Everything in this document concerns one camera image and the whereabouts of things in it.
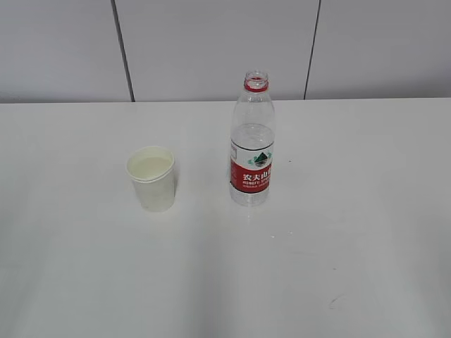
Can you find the clear Nongfu Spring water bottle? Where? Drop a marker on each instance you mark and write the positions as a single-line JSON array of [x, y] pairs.
[[252, 136]]

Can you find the white paper cup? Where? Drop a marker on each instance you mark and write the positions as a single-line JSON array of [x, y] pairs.
[[152, 172]]

